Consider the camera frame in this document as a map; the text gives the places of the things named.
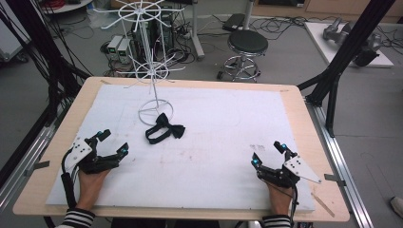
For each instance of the white foam mat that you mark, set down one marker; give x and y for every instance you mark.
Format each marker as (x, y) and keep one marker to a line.
(206, 152)

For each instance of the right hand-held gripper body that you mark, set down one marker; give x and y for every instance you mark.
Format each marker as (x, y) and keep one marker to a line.
(285, 174)

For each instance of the person's shoe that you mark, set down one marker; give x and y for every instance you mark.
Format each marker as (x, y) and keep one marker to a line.
(397, 206)

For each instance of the black bow tie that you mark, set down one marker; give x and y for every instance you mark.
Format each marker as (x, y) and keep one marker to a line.
(164, 128)

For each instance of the person's left hand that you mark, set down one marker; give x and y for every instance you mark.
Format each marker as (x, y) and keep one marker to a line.
(90, 186)

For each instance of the white round table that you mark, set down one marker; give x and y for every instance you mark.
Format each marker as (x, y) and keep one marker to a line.
(68, 5)

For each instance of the light wooden table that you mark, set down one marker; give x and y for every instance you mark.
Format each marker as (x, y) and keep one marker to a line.
(310, 133)

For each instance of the grey metal desk leg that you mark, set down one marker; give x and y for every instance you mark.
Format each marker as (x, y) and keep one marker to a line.
(197, 34)

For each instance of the grey power supply unit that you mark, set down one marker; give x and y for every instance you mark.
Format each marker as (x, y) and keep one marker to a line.
(114, 44)
(124, 50)

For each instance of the aluminium rail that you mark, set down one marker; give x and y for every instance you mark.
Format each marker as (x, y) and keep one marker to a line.
(342, 164)
(28, 158)

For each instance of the white floor platform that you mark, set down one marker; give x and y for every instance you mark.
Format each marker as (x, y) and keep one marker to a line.
(320, 41)

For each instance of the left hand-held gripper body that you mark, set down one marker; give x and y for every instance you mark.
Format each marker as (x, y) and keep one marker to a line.
(95, 161)

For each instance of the black flat box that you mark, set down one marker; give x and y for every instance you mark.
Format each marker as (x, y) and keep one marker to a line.
(234, 22)

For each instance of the black computer tower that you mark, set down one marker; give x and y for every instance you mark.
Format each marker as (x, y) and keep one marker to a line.
(160, 30)

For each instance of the thin wooden stick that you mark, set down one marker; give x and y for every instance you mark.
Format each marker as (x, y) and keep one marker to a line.
(322, 204)

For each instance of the black round stool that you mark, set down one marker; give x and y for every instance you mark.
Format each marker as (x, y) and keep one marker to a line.
(247, 42)

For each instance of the person's right hand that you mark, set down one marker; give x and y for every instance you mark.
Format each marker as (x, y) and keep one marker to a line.
(279, 198)

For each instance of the black metal frame post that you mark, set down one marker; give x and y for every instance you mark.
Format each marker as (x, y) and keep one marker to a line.
(345, 53)
(38, 47)

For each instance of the grey robot part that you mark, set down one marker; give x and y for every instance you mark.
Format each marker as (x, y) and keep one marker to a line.
(334, 30)

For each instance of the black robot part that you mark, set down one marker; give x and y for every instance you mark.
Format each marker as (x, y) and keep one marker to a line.
(367, 52)

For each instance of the grey metal clamp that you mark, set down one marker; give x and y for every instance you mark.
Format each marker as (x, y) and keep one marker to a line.
(335, 179)
(38, 167)

